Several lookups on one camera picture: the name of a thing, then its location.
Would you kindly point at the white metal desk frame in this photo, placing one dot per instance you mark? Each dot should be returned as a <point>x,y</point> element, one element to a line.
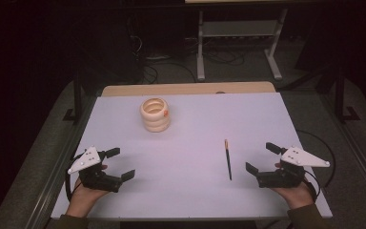
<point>200,47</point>

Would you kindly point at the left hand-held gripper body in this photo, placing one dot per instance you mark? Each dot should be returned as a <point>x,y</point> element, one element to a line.
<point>90,159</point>

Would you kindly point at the black pencil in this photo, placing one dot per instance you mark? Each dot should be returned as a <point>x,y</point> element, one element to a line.
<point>227,159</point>

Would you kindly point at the metal rail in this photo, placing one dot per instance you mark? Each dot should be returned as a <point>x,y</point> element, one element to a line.
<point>359,159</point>
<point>55,178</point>

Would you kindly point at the wooden table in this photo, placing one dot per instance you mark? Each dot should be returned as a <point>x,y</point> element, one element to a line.
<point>187,88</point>

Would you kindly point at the person's left hand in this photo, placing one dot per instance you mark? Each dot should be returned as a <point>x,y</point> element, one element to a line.
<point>84,195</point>

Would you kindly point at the person's right hand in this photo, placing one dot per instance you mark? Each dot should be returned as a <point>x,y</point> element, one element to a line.
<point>297,195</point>

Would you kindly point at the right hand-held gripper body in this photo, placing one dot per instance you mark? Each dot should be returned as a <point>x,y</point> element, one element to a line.
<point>282,178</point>

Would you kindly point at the cream ribbed pen holder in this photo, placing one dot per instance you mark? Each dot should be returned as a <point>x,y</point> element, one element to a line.
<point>154,122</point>

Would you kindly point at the black metal stand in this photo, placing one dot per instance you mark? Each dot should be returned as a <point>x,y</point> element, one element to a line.
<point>77,95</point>
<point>340,95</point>

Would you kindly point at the white table mat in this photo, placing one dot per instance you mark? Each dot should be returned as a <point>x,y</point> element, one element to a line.
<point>187,152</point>

